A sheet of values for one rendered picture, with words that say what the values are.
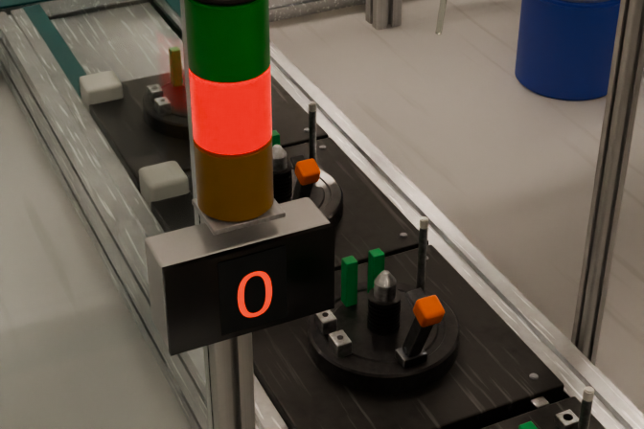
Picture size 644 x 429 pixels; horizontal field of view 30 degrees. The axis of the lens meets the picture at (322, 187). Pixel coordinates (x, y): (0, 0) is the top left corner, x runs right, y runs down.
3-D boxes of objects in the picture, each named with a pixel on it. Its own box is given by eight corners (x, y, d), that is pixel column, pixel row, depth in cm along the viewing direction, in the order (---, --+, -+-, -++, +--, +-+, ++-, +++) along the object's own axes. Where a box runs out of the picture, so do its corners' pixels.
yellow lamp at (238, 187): (286, 211, 78) (285, 146, 75) (213, 230, 76) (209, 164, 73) (256, 174, 82) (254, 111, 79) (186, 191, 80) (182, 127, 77)
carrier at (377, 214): (428, 256, 127) (434, 154, 120) (215, 317, 118) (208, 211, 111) (330, 149, 145) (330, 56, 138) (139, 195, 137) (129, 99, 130)
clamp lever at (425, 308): (425, 356, 106) (447, 311, 100) (405, 363, 105) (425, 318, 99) (408, 323, 108) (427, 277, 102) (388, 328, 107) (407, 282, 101)
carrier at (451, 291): (563, 400, 108) (579, 290, 101) (320, 485, 99) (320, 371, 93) (429, 258, 126) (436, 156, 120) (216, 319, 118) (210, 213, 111)
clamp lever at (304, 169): (310, 215, 125) (322, 171, 119) (292, 220, 124) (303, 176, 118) (296, 190, 127) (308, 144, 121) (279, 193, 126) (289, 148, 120)
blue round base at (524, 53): (641, 89, 178) (656, -6, 170) (553, 110, 172) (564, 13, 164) (579, 47, 190) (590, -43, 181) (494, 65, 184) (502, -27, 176)
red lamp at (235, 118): (285, 145, 75) (283, 75, 73) (209, 162, 73) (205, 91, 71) (254, 109, 79) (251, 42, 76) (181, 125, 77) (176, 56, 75)
